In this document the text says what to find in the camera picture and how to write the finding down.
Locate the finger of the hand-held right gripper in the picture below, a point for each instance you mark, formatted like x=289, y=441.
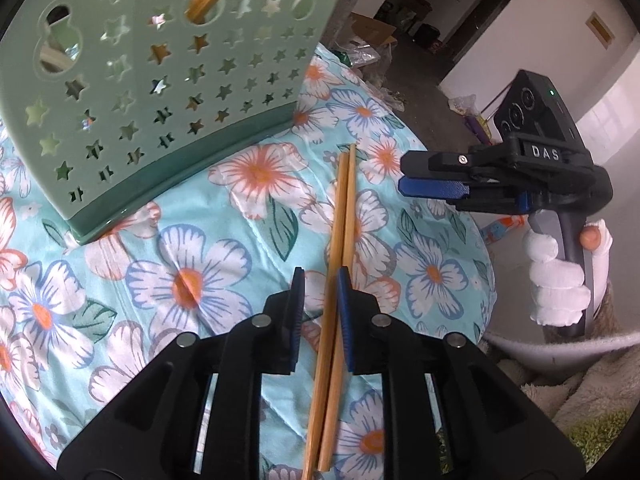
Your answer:
x=450, y=162
x=435, y=187

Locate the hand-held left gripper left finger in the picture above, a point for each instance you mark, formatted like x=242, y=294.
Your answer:
x=298, y=310

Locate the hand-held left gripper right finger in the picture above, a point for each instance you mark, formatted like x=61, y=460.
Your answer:
x=345, y=320

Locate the wooden chopstick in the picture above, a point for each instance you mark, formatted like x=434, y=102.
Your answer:
x=348, y=220
x=334, y=260

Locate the green plastic utensil holder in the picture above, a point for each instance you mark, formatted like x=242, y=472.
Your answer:
x=175, y=170

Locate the person's right hand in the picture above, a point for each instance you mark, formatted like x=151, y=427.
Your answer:
x=555, y=285

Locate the colourful printed bag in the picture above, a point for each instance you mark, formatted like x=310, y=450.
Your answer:
x=502, y=229

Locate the floral turquoise blanket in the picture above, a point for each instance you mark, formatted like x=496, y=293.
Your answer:
x=200, y=260

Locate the dark doorway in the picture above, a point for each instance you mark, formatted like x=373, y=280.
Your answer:
x=480, y=25

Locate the black trash bin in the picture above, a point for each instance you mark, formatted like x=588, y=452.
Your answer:
x=426, y=37

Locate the clear plastic bags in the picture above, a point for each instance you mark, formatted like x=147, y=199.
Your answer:
x=367, y=55

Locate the cardboard box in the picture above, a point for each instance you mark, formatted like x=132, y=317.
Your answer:
x=372, y=27

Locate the person's fluffy clothing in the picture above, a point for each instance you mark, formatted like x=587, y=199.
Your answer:
x=590, y=385

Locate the orange framed wall panel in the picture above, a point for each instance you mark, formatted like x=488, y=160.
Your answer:
x=601, y=30

